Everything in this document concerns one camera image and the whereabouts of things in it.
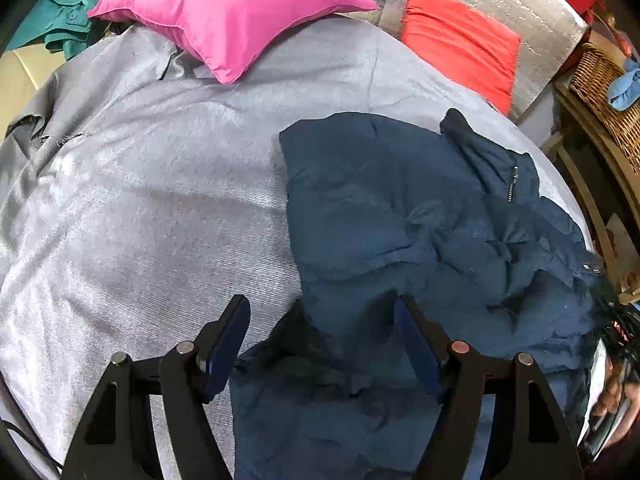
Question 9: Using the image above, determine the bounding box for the beige mattress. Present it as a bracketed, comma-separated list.
[0, 47, 66, 136]

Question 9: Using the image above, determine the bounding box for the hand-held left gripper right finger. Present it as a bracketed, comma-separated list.
[394, 294, 586, 480]

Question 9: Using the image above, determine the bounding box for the pink pillow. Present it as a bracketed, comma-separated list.
[87, 0, 381, 84]

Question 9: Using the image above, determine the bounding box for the wicker basket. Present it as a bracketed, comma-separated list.
[569, 42, 640, 173]

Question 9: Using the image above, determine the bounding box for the navy blue padded jacket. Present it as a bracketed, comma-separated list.
[230, 108, 608, 480]

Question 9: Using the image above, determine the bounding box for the black cable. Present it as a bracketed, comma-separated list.
[0, 417, 63, 478]

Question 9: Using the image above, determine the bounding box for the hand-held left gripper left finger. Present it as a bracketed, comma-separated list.
[60, 294, 251, 480]

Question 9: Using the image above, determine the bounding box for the teal garment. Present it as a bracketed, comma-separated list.
[5, 0, 113, 61]

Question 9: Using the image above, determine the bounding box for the grey bed blanket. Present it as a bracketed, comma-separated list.
[0, 15, 596, 480]

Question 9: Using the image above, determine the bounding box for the red-orange pillow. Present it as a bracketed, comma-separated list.
[400, 0, 522, 117]

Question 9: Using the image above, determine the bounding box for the light blue cloth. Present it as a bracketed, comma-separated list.
[607, 60, 640, 111]

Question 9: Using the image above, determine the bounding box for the person's right hand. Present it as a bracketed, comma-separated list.
[591, 360, 640, 418]

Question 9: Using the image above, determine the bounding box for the wooden bedside shelf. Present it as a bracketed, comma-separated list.
[542, 80, 640, 281]

